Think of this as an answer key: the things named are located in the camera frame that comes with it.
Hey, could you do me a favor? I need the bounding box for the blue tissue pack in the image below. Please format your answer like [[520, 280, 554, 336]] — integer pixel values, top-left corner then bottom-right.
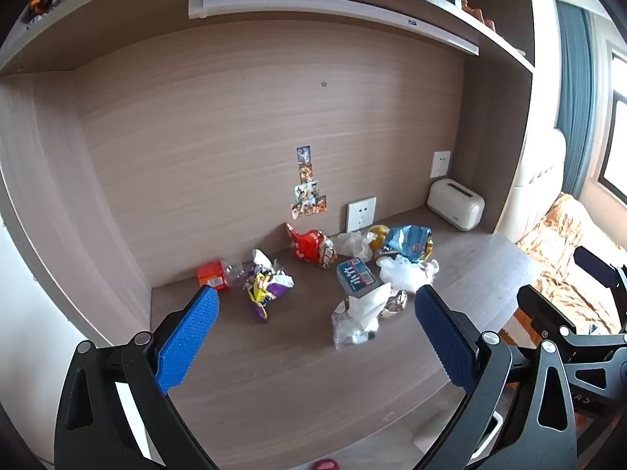
[[336, 257, 383, 298]]

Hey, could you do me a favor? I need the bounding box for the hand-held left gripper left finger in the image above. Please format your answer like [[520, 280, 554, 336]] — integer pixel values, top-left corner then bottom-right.
[[54, 285, 221, 470]]

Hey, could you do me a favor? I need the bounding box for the white rounded appliance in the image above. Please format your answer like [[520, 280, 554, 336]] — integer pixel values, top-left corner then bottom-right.
[[427, 179, 486, 232]]

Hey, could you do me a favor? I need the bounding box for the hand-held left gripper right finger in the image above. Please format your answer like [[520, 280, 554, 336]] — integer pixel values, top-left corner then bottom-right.
[[414, 284, 579, 470]]

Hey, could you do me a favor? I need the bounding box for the purple yellow snack wrapper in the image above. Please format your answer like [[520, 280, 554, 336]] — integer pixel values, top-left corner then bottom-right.
[[245, 249, 295, 323]]

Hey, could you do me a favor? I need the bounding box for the white tissue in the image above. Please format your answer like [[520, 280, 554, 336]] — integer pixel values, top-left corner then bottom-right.
[[330, 230, 377, 261], [343, 284, 393, 329]]

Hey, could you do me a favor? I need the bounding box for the white LED light bar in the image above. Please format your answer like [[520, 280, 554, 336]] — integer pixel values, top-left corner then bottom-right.
[[188, 0, 480, 57]]

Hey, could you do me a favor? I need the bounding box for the plastic bottle with orange label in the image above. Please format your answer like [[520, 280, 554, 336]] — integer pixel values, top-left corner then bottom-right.
[[197, 260, 256, 292]]

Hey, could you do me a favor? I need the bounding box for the cluster of cartoon stickers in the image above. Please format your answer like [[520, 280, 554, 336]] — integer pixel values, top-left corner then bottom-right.
[[291, 146, 328, 219]]

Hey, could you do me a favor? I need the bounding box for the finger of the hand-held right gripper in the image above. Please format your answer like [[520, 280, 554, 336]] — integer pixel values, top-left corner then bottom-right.
[[573, 246, 627, 304], [516, 284, 627, 349]]

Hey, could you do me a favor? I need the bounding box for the blue snack bag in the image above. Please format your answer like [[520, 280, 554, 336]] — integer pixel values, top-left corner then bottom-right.
[[376, 225, 436, 262]]

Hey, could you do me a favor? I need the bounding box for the red wooden toy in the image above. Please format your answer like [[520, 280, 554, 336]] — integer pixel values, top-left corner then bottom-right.
[[460, 0, 497, 27]]

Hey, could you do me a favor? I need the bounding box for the white plastic bag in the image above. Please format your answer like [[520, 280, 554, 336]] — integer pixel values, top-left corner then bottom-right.
[[379, 255, 440, 295]]

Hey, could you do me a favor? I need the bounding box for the dark framed window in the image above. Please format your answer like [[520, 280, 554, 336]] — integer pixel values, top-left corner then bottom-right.
[[600, 42, 627, 206]]

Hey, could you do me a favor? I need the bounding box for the silver foil wrapper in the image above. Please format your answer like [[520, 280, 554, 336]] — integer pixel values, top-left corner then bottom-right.
[[382, 290, 410, 319]]

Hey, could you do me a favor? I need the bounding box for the yellow round container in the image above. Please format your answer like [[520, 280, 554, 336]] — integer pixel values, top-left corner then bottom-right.
[[367, 224, 391, 253]]

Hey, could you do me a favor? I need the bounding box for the clear plastic bag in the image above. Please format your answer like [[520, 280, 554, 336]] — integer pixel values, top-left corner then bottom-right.
[[332, 298, 380, 351]]

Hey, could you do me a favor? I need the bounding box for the red snack bag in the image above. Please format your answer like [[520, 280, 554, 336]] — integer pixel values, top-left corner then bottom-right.
[[285, 222, 338, 270]]

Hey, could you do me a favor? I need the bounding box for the wooden desk hutch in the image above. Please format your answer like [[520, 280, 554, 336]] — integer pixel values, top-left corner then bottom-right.
[[0, 0, 535, 353]]

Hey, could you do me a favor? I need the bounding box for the white padded headboard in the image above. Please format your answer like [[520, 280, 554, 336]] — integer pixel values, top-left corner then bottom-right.
[[495, 128, 569, 243]]

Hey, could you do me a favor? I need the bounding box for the blue curtain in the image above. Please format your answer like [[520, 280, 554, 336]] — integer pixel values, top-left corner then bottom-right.
[[555, 0, 596, 197]]

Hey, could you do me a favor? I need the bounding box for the orange bed blanket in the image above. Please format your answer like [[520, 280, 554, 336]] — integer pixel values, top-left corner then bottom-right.
[[504, 193, 627, 338]]

